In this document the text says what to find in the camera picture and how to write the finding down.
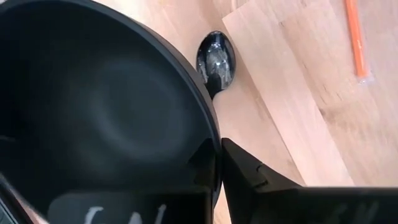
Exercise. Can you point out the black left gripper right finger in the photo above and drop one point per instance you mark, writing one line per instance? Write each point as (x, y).
(280, 205)

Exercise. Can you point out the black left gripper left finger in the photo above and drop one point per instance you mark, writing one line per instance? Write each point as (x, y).
(155, 208)

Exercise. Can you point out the black bowl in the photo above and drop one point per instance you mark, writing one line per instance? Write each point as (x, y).
(93, 93)

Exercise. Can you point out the orange straw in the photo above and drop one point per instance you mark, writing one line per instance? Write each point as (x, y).
(356, 40)

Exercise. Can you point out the black spoon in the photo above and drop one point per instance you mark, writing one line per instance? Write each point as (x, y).
(216, 62)

